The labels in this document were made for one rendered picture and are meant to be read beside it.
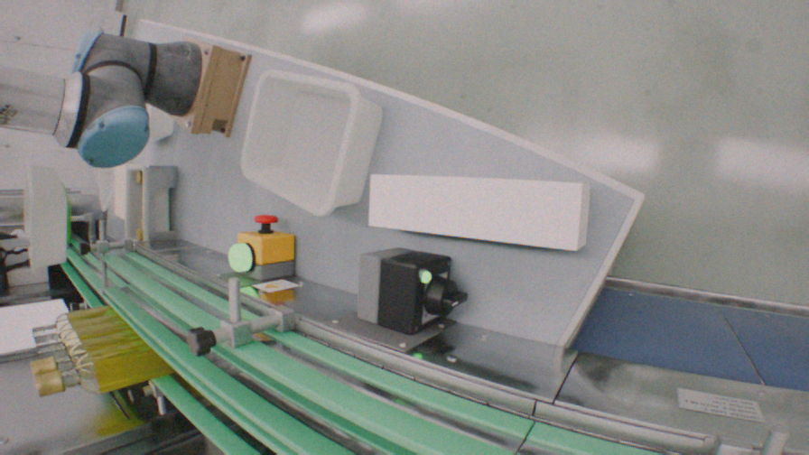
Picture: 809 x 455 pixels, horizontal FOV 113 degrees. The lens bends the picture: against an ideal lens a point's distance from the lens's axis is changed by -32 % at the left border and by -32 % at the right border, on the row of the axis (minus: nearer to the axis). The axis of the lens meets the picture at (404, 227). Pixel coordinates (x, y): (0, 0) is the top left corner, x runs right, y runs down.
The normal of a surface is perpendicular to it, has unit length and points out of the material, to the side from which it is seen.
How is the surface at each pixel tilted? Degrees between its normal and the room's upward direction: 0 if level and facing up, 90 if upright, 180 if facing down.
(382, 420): 90
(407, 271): 0
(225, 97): 90
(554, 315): 0
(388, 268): 0
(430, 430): 90
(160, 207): 90
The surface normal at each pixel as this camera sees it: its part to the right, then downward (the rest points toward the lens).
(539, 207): -0.56, 0.06
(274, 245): 0.83, 0.11
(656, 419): 0.06, -0.99
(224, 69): 0.76, 0.45
